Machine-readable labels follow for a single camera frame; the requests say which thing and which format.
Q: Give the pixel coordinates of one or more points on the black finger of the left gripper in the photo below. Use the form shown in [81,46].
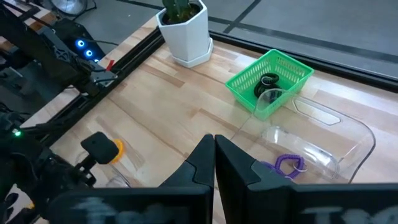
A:
[99,147]

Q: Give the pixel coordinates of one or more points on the black table frame rail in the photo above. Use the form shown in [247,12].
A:
[311,59]
[130,59]

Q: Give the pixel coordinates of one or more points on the silver round lamp reflector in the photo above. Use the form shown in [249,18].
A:
[68,6]

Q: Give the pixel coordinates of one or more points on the small red tag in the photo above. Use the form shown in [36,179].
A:
[109,65]

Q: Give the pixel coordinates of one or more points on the green cactus plant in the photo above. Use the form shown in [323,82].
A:
[177,9]

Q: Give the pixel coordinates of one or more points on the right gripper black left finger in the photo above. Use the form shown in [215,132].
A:
[174,202]

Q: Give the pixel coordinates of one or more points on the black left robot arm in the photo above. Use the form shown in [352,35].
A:
[37,46]

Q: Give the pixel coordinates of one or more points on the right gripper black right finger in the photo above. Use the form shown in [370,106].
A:
[248,199]

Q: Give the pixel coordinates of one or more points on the white faceted plant pot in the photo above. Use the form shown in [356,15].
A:
[186,40]

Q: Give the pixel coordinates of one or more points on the black box with blue lights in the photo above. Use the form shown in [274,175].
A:
[71,34]

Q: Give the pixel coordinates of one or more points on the clear plastic bin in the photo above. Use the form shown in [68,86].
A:
[342,140]
[121,174]

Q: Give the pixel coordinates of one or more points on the green plastic mesh basket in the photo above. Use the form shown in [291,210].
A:
[245,84]

